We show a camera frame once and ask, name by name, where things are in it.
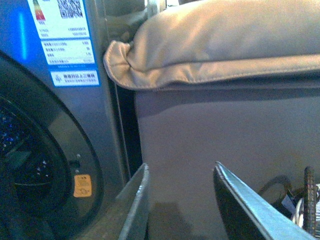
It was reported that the orange warning sticker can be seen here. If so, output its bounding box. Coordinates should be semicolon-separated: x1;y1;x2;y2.
73;174;92;198

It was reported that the steel washing machine drum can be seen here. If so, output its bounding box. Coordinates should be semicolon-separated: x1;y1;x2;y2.
0;98;71;217

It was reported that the blue white energy label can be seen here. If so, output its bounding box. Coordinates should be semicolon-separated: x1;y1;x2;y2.
28;0;100;87

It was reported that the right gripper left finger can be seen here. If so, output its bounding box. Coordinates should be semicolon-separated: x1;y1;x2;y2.
118;163;150;240

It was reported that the grey front-load washing machine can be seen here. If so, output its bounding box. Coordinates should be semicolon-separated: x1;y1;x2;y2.
0;0;146;240

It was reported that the black cable bundle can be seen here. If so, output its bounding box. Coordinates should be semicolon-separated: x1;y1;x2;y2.
258;166;320;231

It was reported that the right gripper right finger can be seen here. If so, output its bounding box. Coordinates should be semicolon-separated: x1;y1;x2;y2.
213;162;318;240

